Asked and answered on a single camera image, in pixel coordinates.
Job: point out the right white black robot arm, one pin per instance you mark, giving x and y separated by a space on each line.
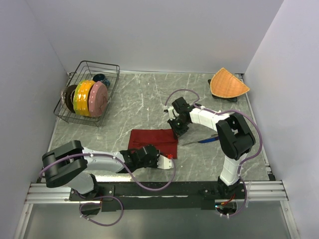
234 135

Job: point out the dark red cloth napkin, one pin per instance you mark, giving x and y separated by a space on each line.
163 139

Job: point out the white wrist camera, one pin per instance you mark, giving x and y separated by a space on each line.
165 162
172 114

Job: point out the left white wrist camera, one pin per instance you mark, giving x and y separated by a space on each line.
165 162

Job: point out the black wire dish rack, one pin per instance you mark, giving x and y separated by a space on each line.
86 70

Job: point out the dark teal mug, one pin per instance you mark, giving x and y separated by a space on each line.
101 78

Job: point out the pink dotted plate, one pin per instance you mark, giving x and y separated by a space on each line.
98 99

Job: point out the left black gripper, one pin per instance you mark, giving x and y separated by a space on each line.
155 164

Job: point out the orange woven fan basket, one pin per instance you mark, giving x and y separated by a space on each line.
226 85

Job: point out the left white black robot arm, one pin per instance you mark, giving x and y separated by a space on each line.
69 164

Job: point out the dark brown plate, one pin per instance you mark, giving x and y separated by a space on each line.
67 96

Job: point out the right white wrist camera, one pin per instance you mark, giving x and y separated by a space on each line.
172 114

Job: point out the blue handled knife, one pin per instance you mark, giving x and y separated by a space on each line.
212 138

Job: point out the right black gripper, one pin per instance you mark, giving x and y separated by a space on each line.
178 133

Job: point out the aluminium extrusion rail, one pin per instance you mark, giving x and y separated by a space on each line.
257 191

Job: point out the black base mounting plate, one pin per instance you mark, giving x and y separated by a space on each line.
178 195

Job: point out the yellow green plate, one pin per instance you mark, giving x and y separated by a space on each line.
81 97

